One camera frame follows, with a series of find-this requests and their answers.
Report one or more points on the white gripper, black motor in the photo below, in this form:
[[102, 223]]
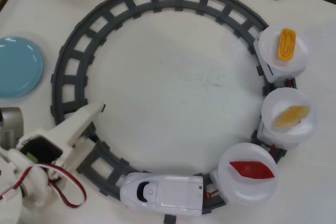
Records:
[[69, 135]]

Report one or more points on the orange toy sushi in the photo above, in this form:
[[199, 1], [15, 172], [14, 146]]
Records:
[[288, 116]]

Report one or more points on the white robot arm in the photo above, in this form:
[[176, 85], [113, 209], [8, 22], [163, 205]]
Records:
[[39, 182]]

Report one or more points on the blue round dish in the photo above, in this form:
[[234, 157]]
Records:
[[15, 66]]

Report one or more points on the white Shinkansen toy locomotive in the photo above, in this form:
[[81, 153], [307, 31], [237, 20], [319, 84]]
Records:
[[170, 190]]

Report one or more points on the white wagon under red sushi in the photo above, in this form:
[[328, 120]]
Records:
[[216, 179]]

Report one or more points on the red tuna toy sushi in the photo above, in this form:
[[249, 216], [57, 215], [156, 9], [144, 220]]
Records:
[[249, 170]]

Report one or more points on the white round plate, red sushi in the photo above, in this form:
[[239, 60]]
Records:
[[244, 192]]

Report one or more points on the white round plate, orange sushi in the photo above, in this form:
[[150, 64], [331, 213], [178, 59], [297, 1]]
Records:
[[273, 103]]

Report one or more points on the white wagon under egg sushi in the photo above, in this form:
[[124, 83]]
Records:
[[275, 75]]

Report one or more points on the white round plate, egg sushi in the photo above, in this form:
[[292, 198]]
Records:
[[267, 51]]

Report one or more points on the yellow egg toy sushi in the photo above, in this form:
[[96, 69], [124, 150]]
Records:
[[286, 44]]

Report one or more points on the red plastic train coupler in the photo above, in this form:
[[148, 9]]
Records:
[[211, 194], [272, 150]]

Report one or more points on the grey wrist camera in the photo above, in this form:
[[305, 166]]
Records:
[[10, 124]]

